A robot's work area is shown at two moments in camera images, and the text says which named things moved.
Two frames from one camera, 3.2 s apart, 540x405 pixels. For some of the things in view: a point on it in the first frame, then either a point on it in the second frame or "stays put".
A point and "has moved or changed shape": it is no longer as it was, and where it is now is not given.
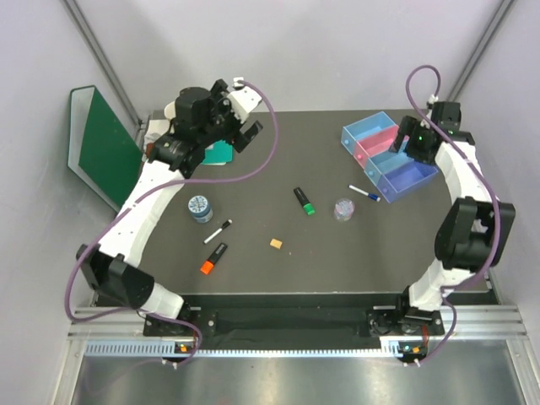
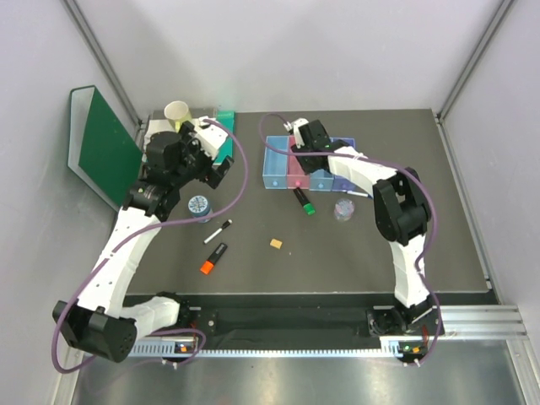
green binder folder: x=103 y=152 stays put
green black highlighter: x=307 y=206 stays put
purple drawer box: x=404 y=177 has moved or changed shape
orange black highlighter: x=208 y=265 stays put
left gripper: x=223 y=100 → x=191 y=140
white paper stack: x=157 y=128 stays put
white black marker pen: x=214 y=234 stays put
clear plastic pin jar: x=343 y=209 stays put
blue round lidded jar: x=200 y=208 stays put
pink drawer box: x=375 y=144 → x=296 y=178
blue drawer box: x=377 y=165 → x=321 y=180
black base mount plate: x=294 y=322 stays put
